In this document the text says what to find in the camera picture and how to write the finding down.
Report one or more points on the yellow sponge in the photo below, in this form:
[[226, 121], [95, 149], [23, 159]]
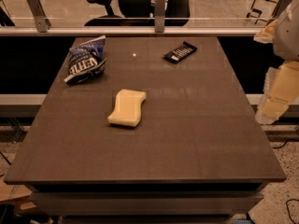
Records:
[[127, 108]]

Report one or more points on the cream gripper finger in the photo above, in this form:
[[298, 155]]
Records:
[[266, 35], [280, 90]]

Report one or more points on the brown wooden table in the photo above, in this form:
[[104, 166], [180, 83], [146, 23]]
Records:
[[196, 151]]

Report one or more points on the wheeled metal cart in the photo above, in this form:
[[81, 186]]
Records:
[[262, 10]]

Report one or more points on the cardboard box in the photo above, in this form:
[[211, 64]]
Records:
[[18, 196]]

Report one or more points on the blue kettle chips bag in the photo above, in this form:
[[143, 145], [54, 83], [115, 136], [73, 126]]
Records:
[[86, 61]]

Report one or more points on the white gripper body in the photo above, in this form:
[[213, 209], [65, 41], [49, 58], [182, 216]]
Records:
[[288, 34]]

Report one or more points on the right metal railing bracket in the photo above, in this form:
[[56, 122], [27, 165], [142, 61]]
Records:
[[281, 5]]

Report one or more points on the left metal railing bracket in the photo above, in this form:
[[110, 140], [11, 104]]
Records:
[[41, 20]]

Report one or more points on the black office chair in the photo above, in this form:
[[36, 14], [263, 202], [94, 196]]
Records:
[[141, 13]]

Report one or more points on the metal railing bracket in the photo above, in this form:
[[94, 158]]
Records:
[[159, 16], [281, 5], [41, 20]]

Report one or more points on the middle metal railing bracket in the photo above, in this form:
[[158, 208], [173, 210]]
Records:
[[159, 16]]

